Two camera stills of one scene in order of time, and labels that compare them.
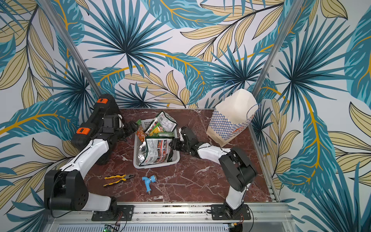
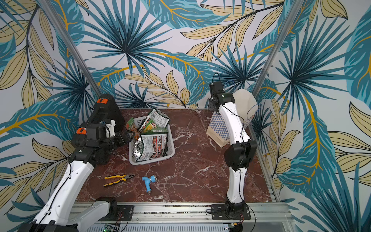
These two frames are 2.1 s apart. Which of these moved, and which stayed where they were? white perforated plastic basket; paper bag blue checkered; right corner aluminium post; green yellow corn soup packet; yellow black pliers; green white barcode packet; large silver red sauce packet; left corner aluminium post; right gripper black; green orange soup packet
Moved: large silver red sauce packet; white perforated plastic basket; right gripper black; green orange soup packet; green white barcode packet; green yellow corn soup packet
Stayed: yellow black pliers; right corner aluminium post; paper bag blue checkered; left corner aluminium post
